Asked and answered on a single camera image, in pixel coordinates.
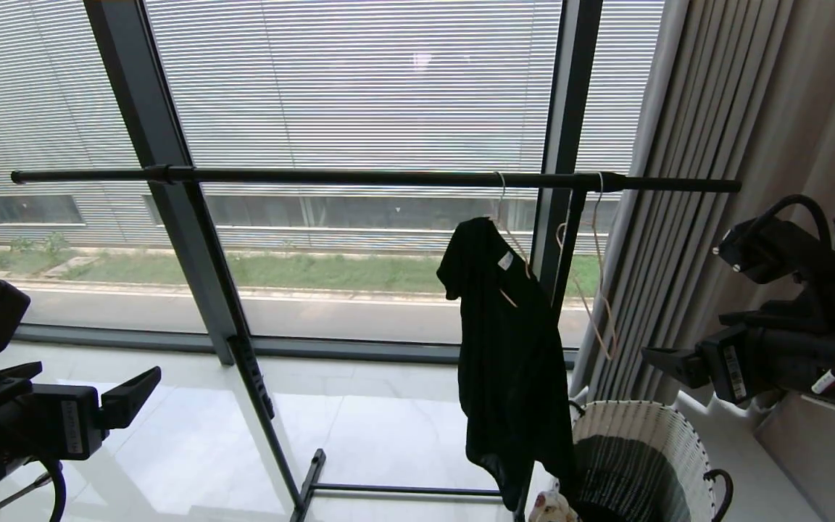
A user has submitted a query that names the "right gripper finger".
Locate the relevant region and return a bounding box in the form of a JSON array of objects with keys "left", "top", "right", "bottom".
[{"left": 640, "top": 347, "right": 710, "bottom": 390}]

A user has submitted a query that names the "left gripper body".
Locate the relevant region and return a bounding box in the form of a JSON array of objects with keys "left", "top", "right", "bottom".
[{"left": 0, "top": 383, "right": 111, "bottom": 466}]

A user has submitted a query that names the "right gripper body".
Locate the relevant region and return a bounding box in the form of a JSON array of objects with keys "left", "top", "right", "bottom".
[{"left": 703, "top": 326, "right": 826, "bottom": 405}]

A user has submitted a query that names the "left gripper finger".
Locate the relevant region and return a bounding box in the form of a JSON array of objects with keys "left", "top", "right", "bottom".
[{"left": 102, "top": 365, "right": 163, "bottom": 431}]

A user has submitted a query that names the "black garment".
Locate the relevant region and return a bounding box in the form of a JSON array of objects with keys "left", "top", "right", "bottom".
[{"left": 436, "top": 216, "right": 578, "bottom": 513}]

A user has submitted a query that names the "white laundry basket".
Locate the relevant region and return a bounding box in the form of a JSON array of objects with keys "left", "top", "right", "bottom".
[{"left": 568, "top": 399, "right": 736, "bottom": 522}]

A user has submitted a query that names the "pink clothes hanger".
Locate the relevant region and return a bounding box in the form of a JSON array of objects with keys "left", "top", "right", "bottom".
[
  {"left": 554, "top": 172, "right": 618, "bottom": 362},
  {"left": 490, "top": 171, "right": 536, "bottom": 310}
]

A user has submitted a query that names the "black clothes rack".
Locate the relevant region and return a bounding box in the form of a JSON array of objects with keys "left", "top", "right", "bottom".
[{"left": 10, "top": 165, "right": 743, "bottom": 522}]

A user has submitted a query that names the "cream printed garment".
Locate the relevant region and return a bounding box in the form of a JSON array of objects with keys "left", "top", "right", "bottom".
[{"left": 528, "top": 490, "right": 582, "bottom": 522}]

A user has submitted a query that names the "beige curtain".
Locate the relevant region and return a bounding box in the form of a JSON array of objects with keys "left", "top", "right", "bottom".
[{"left": 570, "top": 0, "right": 835, "bottom": 436}]

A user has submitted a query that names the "window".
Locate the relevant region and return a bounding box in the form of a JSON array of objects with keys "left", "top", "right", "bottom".
[{"left": 0, "top": 0, "right": 668, "bottom": 368}]

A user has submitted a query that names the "black cable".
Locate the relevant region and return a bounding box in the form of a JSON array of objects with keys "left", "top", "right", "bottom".
[
  {"left": 26, "top": 449, "right": 69, "bottom": 522},
  {"left": 747, "top": 194, "right": 835, "bottom": 241}
]

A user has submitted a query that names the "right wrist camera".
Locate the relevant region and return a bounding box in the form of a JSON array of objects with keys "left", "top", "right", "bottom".
[{"left": 711, "top": 216, "right": 835, "bottom": 328}]

